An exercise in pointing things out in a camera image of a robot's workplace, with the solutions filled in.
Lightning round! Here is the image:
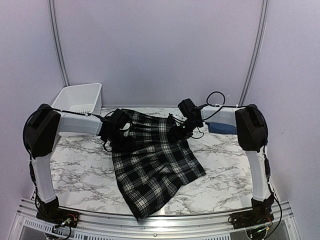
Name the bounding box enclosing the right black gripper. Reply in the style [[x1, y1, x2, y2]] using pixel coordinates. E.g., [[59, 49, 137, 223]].
[[168, 118, 201, 142]]

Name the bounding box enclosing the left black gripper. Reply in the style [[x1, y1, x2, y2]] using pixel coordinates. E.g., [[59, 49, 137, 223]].
[[105, 129, 135, 152]]

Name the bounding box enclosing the plaid black white garment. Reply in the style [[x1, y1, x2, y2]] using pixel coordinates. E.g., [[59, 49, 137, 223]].
[[112, 109, 206, 220]]

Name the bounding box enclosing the blue t-shirt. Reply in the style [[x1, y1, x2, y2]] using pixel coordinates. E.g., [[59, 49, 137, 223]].
[[206, 122, 237, 135]]

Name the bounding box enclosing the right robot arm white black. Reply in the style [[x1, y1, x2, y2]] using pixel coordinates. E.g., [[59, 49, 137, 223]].
[[168, 98, 275, 224]]

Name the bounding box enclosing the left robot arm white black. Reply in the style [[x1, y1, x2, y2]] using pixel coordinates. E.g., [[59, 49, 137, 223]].
[[22, 103, 135, 223]]

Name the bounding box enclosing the white plastic laundry bin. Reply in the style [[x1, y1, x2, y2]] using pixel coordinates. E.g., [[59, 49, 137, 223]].
[[51, 83, 102, 115]]

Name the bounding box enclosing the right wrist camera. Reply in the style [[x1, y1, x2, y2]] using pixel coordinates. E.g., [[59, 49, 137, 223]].
[[167, 113, 180, 126]]

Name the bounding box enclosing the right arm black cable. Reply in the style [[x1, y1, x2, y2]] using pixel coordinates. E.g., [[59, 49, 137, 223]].
[[189, 91, 283, 226]]

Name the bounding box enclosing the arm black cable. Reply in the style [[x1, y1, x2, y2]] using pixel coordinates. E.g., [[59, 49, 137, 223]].
[[189, 91, 283, 226], [21, 107, 51, 158]]

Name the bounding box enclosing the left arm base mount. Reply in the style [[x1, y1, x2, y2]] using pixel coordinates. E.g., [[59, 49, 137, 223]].
[[36, 208, 80, 228]]

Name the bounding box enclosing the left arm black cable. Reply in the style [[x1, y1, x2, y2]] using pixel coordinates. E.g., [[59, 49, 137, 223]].
[[21, 107, 51, 158]]

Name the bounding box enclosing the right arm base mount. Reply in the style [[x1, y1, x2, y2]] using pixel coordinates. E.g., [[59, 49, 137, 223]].
[[228, 209, 274, 229]]

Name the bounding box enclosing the aluminium front rail frame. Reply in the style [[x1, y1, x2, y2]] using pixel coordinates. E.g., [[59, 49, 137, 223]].
[[8, 198, 302, 240]]

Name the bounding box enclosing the right aluminium corner post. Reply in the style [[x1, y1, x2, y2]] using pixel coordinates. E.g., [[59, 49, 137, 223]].
[[238, 0, 269, 106]]

